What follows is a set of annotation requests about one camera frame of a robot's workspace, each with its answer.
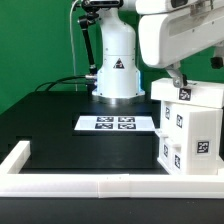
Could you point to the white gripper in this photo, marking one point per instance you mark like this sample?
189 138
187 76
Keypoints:
168 38

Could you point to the white cabinet top block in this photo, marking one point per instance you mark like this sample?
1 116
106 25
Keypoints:
205 94

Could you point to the white cabinet body box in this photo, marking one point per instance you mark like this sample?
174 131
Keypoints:
201 141

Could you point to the white cabinet door panel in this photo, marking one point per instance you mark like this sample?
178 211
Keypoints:
163 133

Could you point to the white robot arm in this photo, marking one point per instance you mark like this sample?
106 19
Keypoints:
118 79

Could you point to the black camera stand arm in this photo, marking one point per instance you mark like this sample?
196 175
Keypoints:
92 7

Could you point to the white marker base plate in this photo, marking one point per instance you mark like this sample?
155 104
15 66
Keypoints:
115 123

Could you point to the white border frame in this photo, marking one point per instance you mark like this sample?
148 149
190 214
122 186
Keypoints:
13 183

